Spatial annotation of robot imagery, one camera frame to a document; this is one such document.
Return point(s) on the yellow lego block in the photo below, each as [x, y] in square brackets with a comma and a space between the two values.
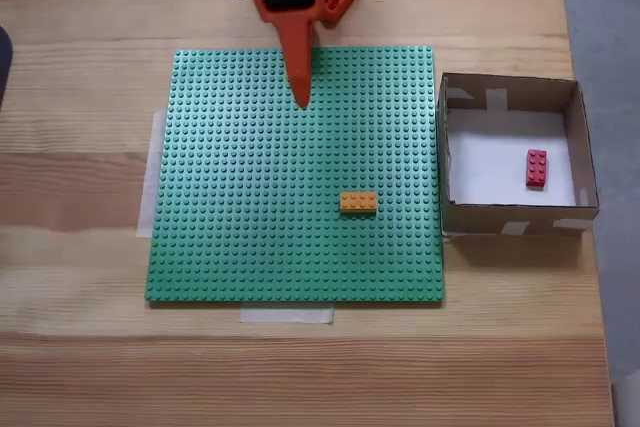
[358, 203]

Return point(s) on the dark rounded object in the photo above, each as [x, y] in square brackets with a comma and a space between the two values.
[4, 62]

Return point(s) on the green lego baseplate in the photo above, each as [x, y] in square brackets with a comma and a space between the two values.
[300, 247]

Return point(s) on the cardboard box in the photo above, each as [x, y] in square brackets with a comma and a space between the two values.
[475, 221]

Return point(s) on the masking tape strip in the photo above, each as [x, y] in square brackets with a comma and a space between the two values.
[285, 316]
[147, 187]

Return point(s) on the red lego block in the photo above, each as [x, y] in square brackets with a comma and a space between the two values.
[536, 169]

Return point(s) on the white paper sheet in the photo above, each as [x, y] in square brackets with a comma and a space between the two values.
[500, 167]

